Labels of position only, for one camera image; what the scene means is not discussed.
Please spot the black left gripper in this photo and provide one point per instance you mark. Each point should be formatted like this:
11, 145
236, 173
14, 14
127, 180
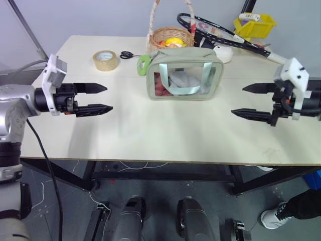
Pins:
64, 99

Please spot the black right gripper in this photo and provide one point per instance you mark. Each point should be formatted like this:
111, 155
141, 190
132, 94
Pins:
282, 105

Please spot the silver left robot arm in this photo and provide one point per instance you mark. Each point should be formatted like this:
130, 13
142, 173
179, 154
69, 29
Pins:
17, 100

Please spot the yellow plastic bin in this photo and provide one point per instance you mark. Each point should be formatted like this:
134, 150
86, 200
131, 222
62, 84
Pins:
255, 28

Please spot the clear green toiletry bag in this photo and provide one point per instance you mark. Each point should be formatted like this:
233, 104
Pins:
185, 56

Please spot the brown packing tape roll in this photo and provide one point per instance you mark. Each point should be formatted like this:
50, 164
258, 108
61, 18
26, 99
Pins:
106, 64

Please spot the white round dome object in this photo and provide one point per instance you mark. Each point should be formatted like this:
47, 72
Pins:
224, 54

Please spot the black badminton racket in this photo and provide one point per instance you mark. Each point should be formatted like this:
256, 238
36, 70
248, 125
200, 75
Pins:
225, 35

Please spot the white remote control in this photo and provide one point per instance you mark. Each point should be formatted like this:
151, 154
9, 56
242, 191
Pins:
249, 16

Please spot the grey metal pole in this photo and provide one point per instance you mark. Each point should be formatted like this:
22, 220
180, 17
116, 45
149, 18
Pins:
30, 32

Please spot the black metal pole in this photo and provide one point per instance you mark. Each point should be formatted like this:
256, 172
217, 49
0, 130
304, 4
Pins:
248, 6

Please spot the blue plastic box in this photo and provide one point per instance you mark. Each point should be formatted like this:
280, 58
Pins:
313, 180

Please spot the yellow toy fruit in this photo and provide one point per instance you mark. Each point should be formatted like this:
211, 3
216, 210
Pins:
174, 41

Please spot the person's black trouser leg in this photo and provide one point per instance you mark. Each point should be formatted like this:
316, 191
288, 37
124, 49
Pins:
306, 204

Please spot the white sneaker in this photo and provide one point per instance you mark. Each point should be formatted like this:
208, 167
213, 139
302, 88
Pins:
274, 218

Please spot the dark rounded left robot foot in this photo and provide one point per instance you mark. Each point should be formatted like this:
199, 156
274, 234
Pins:
131, 221

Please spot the dark rounded robot foot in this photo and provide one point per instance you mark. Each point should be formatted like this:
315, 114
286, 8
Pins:
194, 221
131, 221

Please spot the dark rounded right robot foot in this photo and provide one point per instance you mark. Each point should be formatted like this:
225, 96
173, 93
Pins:
194, 221

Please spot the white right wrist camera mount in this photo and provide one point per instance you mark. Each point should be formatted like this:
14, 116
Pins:
296, 72

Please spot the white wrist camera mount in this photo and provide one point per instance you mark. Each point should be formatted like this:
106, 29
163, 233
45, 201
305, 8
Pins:
296, 72
48, 75

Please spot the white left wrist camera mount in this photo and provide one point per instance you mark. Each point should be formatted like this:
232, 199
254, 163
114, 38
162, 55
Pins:
48, 75

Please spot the black metal table frame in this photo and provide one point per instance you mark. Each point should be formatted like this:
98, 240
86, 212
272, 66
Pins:
160, 175

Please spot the black floor stand bracket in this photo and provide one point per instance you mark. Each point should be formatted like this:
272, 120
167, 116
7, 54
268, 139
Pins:
97, 223
239, 231

